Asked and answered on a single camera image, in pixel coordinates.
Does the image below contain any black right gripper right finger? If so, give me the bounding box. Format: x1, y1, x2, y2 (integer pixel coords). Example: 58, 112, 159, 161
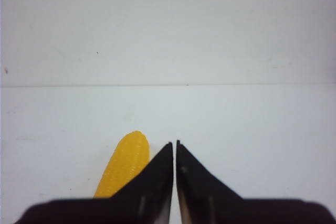
176, 141, 335, 223

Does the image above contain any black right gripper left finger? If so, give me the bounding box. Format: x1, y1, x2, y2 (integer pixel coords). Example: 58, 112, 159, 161
18, 143, 173, 223

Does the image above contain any yellow corn cob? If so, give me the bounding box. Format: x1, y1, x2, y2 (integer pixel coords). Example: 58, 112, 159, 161
94, 131, 150, 198

